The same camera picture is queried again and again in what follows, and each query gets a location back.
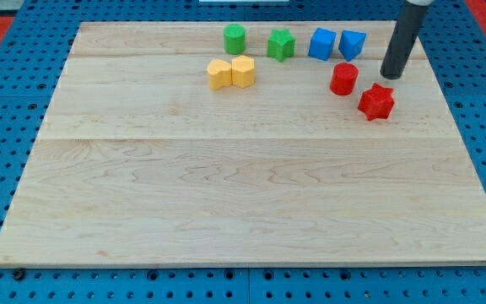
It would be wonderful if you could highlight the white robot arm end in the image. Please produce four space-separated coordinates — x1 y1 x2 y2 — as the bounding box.
406 0 434 7

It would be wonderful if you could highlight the green star block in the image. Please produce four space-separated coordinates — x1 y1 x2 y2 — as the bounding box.
267 29 295 62

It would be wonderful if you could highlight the red star block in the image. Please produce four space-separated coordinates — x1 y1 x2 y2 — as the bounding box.
358 83 395 121

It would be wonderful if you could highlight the wooden board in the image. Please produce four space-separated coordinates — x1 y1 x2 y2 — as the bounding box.
0 21 486 269

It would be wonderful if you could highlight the yellow hexagon block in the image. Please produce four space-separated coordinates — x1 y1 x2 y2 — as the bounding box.
231 55 255 89

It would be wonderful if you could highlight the yellow heart block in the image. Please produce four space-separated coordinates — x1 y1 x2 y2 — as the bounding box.
207 59 232 90

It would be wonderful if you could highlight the green cylinder block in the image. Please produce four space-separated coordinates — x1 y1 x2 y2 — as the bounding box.
223 24 246 55

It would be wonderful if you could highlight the red cylinder block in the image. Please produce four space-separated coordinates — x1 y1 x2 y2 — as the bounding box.
329 62 359 95

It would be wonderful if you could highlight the blue cube block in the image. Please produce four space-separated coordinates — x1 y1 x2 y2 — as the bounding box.
308 28 337 61

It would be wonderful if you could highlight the blue triangular block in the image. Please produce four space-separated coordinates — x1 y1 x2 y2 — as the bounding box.
338 30 367 62

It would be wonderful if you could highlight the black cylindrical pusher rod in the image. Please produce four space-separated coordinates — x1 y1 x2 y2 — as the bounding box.
381 0 431 79

